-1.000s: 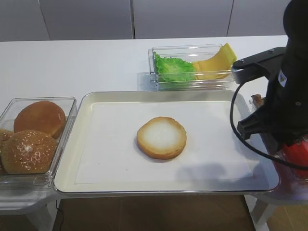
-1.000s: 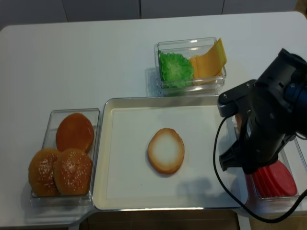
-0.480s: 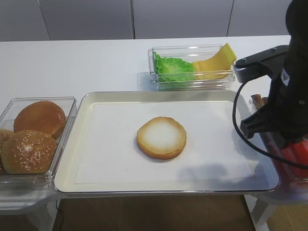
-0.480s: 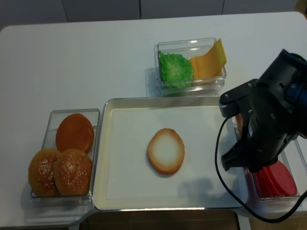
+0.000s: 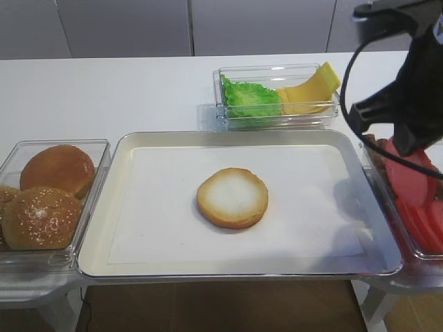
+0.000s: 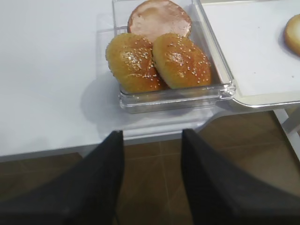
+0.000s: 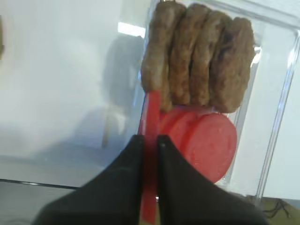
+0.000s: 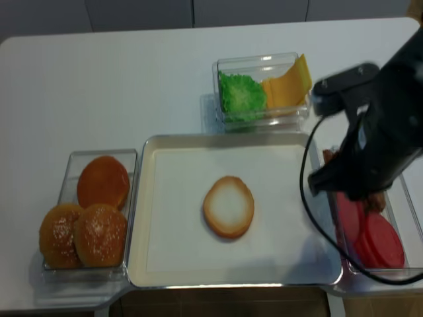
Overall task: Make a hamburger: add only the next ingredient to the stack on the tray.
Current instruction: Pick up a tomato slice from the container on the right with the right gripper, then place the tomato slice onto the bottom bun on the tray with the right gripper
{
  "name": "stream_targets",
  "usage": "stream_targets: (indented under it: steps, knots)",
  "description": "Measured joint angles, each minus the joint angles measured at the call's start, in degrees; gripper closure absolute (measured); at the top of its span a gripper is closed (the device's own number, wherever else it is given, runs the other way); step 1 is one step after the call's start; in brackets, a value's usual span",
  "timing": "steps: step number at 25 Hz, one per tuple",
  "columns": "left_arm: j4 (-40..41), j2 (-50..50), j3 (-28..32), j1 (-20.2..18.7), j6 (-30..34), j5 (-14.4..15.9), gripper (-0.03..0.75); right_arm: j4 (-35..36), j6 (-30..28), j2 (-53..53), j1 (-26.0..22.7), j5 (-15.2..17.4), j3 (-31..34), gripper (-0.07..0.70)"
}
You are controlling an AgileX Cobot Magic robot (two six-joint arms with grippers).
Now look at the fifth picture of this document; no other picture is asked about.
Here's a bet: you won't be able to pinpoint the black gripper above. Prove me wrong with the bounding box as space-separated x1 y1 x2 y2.
348 1 442 156

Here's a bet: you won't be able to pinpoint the red tomato slice front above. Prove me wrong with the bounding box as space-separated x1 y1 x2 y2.
384 137 437 208

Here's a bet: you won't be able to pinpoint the red tomato slice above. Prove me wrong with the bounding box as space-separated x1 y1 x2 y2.
427 180 442 239
395 199 442 255
384 137 437 208

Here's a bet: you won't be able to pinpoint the clear lettuce cheese container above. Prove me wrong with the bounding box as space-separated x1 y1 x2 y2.
213 63 340 131

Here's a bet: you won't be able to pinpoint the green lettuce leaf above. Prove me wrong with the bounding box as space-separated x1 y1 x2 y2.
220 75 282 118

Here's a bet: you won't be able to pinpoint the upright cheese slice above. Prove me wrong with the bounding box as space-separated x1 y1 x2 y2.
293 61 343 103

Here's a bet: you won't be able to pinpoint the clear meat tomato container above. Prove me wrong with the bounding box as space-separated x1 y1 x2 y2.
359 142 442 277

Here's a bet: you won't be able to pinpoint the flat cheese slices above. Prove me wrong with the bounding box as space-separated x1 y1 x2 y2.
277 86 334 116

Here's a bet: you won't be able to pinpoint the white paper liner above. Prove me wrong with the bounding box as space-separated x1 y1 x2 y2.
110 145 363 263

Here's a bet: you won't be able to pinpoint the white metal tray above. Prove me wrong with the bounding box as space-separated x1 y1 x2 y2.
78 130 403 279

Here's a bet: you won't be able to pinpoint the bottom bun half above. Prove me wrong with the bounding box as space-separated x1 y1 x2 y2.
197 167 269 230

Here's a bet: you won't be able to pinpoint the plain bun top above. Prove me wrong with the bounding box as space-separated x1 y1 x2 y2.
19 145 95 200

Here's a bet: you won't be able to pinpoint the clear bun container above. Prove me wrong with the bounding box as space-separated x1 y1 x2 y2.
1 139 111 273

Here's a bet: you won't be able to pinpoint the sesame bun front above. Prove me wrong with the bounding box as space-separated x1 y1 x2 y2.
1 187 83 250

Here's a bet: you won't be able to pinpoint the sesame bun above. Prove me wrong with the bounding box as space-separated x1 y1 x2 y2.
1 187 83 250
0 185 21 252

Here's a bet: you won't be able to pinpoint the sesame bun far left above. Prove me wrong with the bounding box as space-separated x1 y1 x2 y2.
0 185 21 252

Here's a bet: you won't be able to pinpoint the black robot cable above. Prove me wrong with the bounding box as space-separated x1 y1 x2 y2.
339 10 443 181

